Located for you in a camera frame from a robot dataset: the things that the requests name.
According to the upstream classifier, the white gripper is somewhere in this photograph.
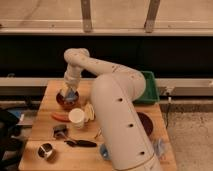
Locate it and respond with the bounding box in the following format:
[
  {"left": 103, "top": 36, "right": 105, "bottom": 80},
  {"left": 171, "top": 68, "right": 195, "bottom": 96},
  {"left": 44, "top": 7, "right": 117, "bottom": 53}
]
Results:
[{"left": 61, "top": 71, "right": 81, "bottom": 97}]

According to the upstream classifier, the red bowl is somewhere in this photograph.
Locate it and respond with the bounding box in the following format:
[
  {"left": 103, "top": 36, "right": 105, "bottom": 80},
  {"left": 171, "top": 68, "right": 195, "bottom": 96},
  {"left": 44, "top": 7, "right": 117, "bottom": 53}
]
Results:
[{"left": 56, "top": 92, "right": 79, "bottom": 110}]

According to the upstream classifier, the blue sponge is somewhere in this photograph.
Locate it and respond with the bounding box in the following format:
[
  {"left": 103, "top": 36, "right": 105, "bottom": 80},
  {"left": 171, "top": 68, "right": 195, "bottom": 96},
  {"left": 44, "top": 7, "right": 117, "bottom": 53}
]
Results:
[{"left": 65, "top": 91, "right": 77, "bottom": 101}]

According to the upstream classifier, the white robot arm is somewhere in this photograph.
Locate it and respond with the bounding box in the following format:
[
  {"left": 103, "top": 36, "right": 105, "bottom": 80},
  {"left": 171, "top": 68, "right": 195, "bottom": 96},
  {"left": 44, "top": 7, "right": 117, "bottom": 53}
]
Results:
[{"left": 61, "top": 48, "right": 163, "bottom": 171}]

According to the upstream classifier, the purple bowl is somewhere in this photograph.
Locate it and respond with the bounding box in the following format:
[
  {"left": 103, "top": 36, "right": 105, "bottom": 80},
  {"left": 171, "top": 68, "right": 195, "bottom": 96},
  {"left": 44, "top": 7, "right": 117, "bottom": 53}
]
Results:
[{"left": 138, "top": 112, "right": 153, "bottom": 136}]

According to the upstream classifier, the white cup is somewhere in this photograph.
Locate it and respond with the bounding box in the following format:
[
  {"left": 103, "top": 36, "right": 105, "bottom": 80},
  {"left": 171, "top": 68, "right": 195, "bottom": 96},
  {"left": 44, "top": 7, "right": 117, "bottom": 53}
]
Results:
[{"left": 68, "top": 108, "right": 85, "bottom": 129}]

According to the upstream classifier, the orange carrot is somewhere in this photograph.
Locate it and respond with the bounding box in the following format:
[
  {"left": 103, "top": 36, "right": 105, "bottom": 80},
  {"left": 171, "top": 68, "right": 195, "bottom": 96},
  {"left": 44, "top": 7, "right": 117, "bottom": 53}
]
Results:
[{"left": 51, "top": 113, "right": 70, "bottom": 122}]

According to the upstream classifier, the yellow banana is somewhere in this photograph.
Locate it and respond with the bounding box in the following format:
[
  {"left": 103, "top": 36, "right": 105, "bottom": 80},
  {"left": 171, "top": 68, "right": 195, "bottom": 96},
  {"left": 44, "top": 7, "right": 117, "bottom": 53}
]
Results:
[{"left": 84, "top": 103, "right": 95, "bottom": 122}]

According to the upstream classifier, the metal spoon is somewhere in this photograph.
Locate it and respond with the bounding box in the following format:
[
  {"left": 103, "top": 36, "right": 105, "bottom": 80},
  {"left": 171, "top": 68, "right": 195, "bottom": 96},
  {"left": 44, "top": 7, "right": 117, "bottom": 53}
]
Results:
[{"left": 94, "top": 129, "right": 102, "bottom": 139}]

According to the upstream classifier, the silver metal cup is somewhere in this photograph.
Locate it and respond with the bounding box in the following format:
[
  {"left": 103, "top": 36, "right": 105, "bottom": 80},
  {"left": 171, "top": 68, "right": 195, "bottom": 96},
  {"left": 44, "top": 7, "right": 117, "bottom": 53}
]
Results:
[{"left": 37, "top": 143, "right": 55, "bottom": 161}]

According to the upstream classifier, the blue mug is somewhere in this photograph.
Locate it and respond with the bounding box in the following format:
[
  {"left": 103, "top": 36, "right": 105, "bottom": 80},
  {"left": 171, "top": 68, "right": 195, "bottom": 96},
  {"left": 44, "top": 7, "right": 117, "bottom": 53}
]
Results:
[{"left": 99, "top": 144, "right": 110, "bottom": 161}]

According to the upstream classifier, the green plastic bin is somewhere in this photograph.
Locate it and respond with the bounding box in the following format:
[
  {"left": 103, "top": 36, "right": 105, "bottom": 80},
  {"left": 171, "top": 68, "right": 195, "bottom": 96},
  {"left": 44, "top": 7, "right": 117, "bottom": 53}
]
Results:
[{"left": 134, "top": 71, "right": 160, "bottom": 105}]

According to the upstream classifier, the black bag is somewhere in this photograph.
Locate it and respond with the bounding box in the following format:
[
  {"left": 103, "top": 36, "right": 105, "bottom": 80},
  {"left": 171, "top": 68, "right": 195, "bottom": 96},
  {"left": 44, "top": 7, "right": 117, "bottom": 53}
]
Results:
[{"left": 0, "top": 108, "right": 23, "bottom": 171}]

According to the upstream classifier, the light blue cloth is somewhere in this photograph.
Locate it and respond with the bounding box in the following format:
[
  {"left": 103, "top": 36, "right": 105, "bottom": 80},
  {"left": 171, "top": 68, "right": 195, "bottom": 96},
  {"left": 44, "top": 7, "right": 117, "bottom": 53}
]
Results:
[{"left": 153, "top": 139, "right": 165, "bottom": 157}]

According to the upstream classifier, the black handled tool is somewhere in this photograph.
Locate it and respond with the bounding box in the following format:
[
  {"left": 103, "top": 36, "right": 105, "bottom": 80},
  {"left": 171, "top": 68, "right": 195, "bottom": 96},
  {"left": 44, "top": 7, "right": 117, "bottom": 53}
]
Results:
[{"left": 64, "top": 140, "right": 97, "bottom": 147}]

